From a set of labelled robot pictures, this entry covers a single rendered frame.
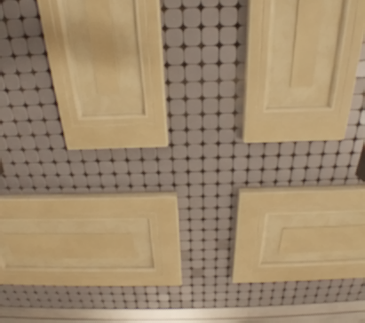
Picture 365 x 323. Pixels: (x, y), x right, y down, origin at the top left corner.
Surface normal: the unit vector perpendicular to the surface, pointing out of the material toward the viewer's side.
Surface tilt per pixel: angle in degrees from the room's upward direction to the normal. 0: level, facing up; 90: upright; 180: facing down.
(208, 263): 0
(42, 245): 0
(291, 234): 0
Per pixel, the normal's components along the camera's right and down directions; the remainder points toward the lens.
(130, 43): 0.18, 0.36
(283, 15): -0.20, 0.38
